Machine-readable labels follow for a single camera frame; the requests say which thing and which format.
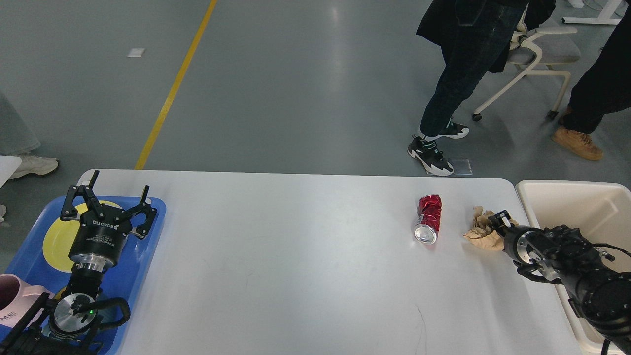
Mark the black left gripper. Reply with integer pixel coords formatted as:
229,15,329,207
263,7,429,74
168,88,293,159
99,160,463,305
60,170,158,273

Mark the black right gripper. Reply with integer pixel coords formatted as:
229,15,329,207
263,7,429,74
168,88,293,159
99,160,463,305
488,211,543,269

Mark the brown paper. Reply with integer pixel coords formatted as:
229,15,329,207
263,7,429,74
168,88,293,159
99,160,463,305
463,205,504,251

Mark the yellow plate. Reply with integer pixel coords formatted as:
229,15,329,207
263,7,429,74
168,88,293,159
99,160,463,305
41,201,124,274

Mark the crushed red can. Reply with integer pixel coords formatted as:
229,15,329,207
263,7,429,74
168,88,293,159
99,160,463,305
413,195,442,245

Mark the pink mug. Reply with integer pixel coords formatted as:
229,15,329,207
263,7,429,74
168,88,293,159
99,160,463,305
0,274,50,328

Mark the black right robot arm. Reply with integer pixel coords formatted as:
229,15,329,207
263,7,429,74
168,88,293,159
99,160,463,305
489,211,631,355

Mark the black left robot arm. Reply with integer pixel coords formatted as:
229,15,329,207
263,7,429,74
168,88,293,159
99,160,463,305
1,171,167,355

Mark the right floor outlet plate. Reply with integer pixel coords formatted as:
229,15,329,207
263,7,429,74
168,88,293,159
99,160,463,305
449,158,473,176

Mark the white waste bin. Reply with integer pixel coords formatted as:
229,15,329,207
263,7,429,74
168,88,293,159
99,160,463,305
516,180,631,355

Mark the person in light clothes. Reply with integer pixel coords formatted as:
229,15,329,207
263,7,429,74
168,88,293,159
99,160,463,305
0,92,59,179

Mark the person with tan boots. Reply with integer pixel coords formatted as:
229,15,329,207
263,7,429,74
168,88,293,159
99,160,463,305
552,8,631,160

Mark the white office chair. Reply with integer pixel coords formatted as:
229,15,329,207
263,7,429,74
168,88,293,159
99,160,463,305
472,0,581,122

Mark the person in dark jeans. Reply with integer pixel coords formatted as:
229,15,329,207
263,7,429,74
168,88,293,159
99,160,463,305
407,0,531,177

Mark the black jacket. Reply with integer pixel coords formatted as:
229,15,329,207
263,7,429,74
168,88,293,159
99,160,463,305
416,0,555,73

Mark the white desk leg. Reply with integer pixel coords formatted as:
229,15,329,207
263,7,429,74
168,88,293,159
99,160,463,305
561,0,624,26

